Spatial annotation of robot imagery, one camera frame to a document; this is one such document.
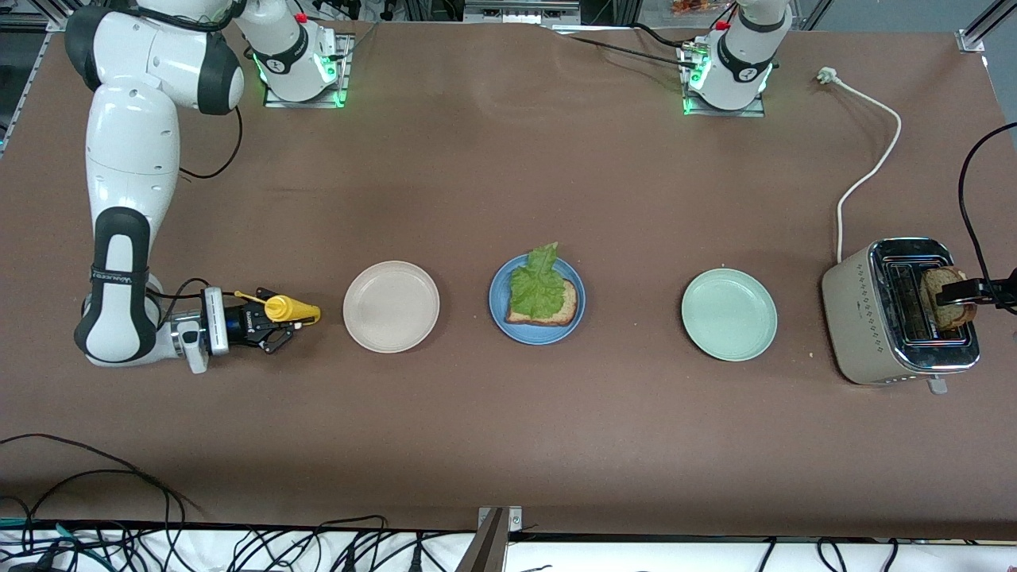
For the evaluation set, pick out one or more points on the blue plate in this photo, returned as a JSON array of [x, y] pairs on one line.
[[497, 310]]

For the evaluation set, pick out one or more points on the colourful snack bag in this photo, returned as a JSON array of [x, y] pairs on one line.
[[691, 8]]

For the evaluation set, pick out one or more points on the yellow squeeze sauce bottle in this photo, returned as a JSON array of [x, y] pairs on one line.
[[288, 308]]

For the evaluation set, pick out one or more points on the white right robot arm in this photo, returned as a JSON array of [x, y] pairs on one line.
[[131, 159]]

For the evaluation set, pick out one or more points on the beige plate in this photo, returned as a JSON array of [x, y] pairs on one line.
[[391, 307]]

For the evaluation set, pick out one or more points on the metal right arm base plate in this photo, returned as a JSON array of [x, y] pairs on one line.
[[348, 79]]

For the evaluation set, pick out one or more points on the brown bread slice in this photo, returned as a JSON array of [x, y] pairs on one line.
[[566, 306], [941, 280]]

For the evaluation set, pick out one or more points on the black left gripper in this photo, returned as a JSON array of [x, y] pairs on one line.
[[987, 291]]

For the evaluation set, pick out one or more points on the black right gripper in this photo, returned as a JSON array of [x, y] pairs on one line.
[[241, 325]]

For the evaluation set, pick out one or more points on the aluminium frame rail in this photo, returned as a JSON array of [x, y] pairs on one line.
[[40, 56], [968, 41]]

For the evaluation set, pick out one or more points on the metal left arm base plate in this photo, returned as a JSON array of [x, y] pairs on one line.
[[755, 112]]

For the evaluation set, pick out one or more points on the mint green plate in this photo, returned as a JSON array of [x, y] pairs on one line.
[[729, 314]]

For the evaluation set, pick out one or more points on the beige chrome two-slot toaster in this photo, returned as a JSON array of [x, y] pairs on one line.
[[854, 318]]

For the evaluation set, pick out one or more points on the green lettuce leaf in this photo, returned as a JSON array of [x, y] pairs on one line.
[[536, 290]]

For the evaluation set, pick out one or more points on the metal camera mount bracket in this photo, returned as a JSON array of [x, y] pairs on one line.
[[489, 548]]

